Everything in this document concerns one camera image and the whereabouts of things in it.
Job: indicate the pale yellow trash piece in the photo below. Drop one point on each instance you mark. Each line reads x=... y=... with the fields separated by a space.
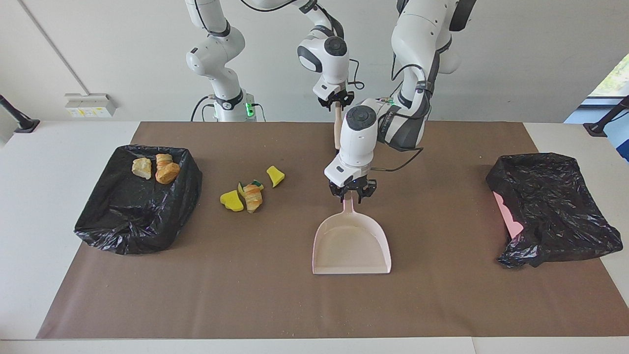
x=163 y=158

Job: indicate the black stand with clamp foot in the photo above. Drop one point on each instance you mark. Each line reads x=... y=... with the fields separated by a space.
x=19 y=120
x=602 y=125

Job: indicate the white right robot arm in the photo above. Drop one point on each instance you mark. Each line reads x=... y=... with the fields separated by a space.
x=216 y=49

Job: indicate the window with green view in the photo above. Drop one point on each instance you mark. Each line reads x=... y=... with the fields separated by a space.
x=614 y=78

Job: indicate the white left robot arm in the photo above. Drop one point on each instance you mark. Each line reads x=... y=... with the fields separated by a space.
x=361 y=142

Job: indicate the black plastic trash bag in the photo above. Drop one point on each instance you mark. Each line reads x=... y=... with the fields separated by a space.
x=555 y=206

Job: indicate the left black-bagged bin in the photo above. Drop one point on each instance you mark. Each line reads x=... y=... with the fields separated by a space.
x=132 y=211

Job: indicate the brown paper table mat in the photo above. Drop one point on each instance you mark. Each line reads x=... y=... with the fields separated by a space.
x=245 y=305

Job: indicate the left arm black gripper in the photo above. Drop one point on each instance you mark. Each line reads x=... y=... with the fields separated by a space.
x=354 y=187

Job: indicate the yellow wedge sponge piece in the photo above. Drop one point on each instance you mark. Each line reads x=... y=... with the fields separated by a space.
x=275 y=176

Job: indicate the pale green trash piece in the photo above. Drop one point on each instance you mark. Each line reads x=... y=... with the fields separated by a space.
x=141 y=168

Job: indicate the white wall socket box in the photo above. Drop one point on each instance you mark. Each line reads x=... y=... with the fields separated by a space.
x=91 y=105

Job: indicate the striped orange croissant toy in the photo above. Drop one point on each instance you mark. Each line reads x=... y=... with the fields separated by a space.
x=253 y=199

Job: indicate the brown bread roll toy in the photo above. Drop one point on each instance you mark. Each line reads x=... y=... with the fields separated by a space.
x=167 y=173

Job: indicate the pink plastic bin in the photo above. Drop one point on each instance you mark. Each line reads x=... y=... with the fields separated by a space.
x=508 y=216

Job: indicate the beige plastic dustpan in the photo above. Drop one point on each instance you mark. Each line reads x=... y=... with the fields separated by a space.
x=351 y=250

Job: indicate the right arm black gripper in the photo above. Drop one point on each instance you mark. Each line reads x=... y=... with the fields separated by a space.
x=336 y=100

